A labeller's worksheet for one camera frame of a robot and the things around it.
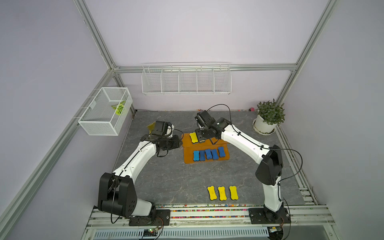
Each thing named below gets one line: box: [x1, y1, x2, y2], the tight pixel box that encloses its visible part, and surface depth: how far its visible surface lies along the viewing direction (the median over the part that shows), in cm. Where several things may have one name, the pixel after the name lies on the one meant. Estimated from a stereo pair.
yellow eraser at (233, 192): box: [229, 185, 239, 200], surface depth 82 cm
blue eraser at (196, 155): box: [193, 150, 200, 161], surface depth 95 cm
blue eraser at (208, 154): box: [205, 148, 213, 160], surface depth 96 cm
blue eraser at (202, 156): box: [199, 150, 206, 161], surface depth 95 cm
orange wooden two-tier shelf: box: [181, 133, 230, 164], surface depth 95 cm
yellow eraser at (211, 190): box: [207, 185, 218, 201], surface depth 81 cm
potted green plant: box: [252, 98, 286, 136], surface depth 96 cm
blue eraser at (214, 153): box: [211, 149, 219, 160], surface depth 95 cm
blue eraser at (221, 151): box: [218, 146, 226, 158], surface depth 98 cm
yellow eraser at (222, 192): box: [218, 186, 227, 201], surface depth 81 cm
